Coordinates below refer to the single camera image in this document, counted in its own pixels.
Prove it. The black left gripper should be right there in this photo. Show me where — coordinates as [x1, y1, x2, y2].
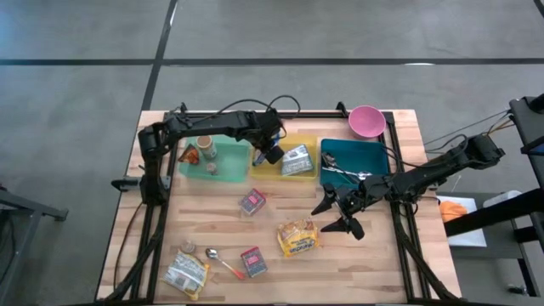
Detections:
[248, 110, 286, 166]

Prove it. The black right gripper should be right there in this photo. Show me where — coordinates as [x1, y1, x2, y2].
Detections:
[311, 176, 390, 241]

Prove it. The blue-edged white ramen pack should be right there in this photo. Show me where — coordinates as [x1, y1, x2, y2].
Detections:
[280, 144, 315, 178]

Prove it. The silver metal spoon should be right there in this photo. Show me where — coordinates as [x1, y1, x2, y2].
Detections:
[322, 167, 374, 180]

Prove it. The blue red smoked paprika tin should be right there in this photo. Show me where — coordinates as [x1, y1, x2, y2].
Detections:
[238, 189, 268, 217]

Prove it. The dark metal spoon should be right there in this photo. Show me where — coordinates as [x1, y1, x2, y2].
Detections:
[321, 151, 362, 178]

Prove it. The large tan-lidded spice jar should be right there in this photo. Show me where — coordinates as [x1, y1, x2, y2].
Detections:
[195, 135, 218, 162]

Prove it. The brown orange snack pouch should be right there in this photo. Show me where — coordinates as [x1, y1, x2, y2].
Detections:
[177, 144, 201, 166]

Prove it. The red small snack packet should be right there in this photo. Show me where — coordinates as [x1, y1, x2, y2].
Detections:
[240, 246, 269, 279]

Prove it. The spoon with orange handle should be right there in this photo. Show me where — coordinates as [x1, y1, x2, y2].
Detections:
[205, 247, 247, 281]

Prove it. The yellow plastic bin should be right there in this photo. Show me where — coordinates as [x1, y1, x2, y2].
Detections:
[249, 133, 319, 183]

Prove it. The green plastic bin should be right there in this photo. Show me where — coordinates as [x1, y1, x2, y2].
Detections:
[178, 134, 252, 184]

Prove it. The yellow Maruchan ramen pack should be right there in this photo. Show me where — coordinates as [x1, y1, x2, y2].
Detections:
[276, 218, 320, 258]

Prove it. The blue plastic bin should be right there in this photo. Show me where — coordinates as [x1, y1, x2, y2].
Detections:
[319, 138, 390, 190]

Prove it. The pink bowl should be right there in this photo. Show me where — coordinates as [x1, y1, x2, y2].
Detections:
[348, 105, 387, 139]

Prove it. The orange cloth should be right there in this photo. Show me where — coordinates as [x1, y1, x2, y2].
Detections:
[439, 201, 468, 224]

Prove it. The white box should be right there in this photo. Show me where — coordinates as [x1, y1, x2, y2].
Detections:
[437, 195, 489, 248]

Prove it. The yellow white ramen noodle pack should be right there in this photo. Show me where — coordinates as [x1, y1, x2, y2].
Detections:
[162, 250, 211, 302]

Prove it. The light grey box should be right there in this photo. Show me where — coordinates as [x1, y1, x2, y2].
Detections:
[483, 190, 523, 209]

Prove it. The black equipment stand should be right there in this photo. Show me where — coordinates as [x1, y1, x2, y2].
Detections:
[444, 93, 544, 256]

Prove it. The grey metal stand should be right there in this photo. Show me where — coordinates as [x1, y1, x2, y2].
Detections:
[0, 184, 69, 298]

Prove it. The black aluminium rig frame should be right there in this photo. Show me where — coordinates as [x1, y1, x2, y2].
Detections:
[95, 101, 464, 305]

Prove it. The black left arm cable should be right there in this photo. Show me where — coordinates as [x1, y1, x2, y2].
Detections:
[186, 95, 302, 124]

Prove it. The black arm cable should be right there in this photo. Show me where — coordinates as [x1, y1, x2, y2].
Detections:
[186, 95, 302, 124]
[382, 144, 426, 169]

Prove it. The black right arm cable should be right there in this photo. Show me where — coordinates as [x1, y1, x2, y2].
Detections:
[382, 144, 426, 169]

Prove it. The grey cable bundle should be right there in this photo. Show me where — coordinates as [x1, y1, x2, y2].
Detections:
[424, 108, 518, 154]

